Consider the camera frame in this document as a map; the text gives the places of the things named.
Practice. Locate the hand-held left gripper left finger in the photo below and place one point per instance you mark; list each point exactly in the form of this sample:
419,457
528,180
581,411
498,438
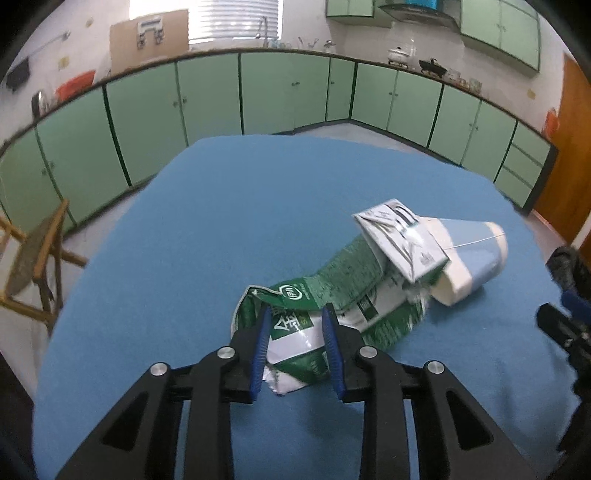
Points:
261,350

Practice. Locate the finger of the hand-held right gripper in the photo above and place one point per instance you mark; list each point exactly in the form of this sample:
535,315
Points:
561,325
577,305

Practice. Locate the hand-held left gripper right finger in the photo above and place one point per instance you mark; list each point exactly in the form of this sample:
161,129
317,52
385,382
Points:
333,350

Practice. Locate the green crushed carton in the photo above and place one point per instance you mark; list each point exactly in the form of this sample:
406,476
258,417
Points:
351,272

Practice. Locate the white and blue paper cup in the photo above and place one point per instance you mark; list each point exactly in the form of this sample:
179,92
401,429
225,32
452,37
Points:
480,258

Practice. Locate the brown wooden door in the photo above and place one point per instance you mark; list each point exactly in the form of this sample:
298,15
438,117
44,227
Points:
568,161

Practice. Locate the blue table cloth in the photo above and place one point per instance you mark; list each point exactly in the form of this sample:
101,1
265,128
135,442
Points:
231,207

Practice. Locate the wooden folding chair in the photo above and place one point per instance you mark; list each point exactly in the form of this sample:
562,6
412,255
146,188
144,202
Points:
32,258

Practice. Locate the row of glass jars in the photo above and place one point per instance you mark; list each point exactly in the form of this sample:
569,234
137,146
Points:
464,81

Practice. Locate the green base cabinets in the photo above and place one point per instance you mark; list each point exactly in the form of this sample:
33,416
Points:
207,97

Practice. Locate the black wok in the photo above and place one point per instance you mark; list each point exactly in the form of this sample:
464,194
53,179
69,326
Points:
433,68

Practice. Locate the white lidded pot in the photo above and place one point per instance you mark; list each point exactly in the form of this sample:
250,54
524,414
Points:
399,55

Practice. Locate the metal kitchen faucet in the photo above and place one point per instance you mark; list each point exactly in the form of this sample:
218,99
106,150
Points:
264,27

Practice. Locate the red plastic basin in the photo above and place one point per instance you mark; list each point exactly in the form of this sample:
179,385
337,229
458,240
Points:
76,85

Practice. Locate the brown cardboard box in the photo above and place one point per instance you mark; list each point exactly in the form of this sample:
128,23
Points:
124,50

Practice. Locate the white window blind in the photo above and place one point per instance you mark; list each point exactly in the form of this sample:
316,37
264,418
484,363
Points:
235,21

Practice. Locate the range hood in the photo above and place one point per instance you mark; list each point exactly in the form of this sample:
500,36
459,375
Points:
415,14

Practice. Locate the metal kettle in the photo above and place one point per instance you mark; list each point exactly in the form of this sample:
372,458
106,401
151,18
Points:
38,104

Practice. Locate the blue box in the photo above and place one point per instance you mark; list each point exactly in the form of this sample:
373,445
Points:
421,4

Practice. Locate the dark towel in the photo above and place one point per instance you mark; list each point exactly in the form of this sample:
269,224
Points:
18,74

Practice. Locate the green wall cabinets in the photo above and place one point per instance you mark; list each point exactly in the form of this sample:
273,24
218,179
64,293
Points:
498,27

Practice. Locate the metal towel rail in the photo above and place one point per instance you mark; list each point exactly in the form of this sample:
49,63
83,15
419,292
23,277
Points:
48,42

